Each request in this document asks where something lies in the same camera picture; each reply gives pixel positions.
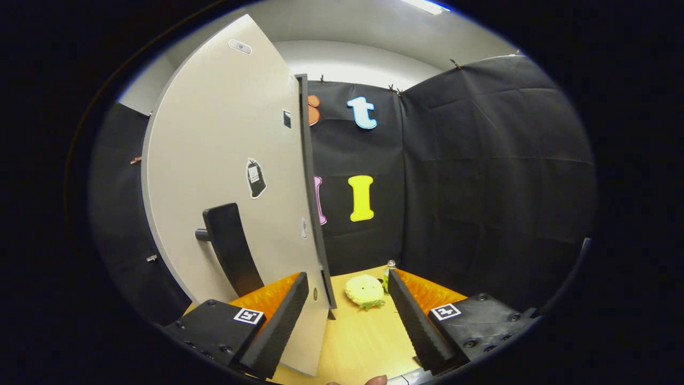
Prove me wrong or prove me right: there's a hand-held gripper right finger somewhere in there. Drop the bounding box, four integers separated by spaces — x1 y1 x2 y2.
387 268 540 375

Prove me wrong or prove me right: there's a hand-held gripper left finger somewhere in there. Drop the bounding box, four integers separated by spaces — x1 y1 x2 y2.
163 272 309 380

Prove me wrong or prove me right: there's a black cabinet door handle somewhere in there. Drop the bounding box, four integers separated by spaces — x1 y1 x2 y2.
195 202 265 298

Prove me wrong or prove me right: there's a beige shoe cabinet door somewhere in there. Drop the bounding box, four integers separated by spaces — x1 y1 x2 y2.
141 13 332 376

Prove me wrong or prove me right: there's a yellow plush toy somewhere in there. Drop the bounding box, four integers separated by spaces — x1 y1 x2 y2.
344 275 386 311

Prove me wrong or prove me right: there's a black backdrop cloth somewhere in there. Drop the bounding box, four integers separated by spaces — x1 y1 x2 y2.
88 53 598 327

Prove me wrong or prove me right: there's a long ceiling light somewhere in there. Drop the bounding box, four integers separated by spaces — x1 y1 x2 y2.
401 0 449 15

